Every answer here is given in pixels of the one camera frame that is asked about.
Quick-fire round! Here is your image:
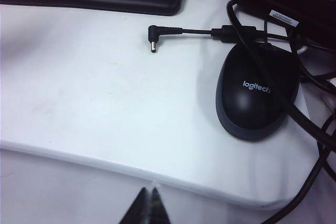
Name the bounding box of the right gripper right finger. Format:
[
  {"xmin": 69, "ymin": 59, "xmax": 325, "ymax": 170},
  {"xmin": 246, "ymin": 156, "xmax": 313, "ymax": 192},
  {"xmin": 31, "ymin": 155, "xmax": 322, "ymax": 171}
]
[{"xmin": 150, "ymin": 187, "xmax": 171, "ymax": 224}]

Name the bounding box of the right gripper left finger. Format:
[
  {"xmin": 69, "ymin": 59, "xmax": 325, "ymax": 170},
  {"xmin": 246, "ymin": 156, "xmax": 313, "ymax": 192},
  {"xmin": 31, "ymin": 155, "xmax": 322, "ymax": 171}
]
[{"xmin": 119, "ymin": 187, "xmax": 150, "ymax": 224}]

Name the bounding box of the black Logitech computer mouse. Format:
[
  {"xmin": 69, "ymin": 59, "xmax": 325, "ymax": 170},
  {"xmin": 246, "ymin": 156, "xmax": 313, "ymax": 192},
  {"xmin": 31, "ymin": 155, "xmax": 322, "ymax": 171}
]
[{"xmin": 214, "ymin": 42, "xmax": 301, "ymax": 141}]

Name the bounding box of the thick black power cable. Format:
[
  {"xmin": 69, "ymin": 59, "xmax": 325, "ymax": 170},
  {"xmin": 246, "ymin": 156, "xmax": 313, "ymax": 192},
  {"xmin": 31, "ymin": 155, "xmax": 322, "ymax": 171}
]
[
  {"xmin": 262, "ymin": 113, "xmax": 336, "ymax": 224},
  {"xmin": 225, "ymin": 0, "xmax": 336, "ymax": 154}
]

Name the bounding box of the black barrel plug cable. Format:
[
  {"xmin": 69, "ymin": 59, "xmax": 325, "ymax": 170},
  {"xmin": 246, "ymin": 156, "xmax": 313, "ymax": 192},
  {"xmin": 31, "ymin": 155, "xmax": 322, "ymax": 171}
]
[{"xmin": 147, "ymin": 24, "xmax": 302, "ymax": 54}]

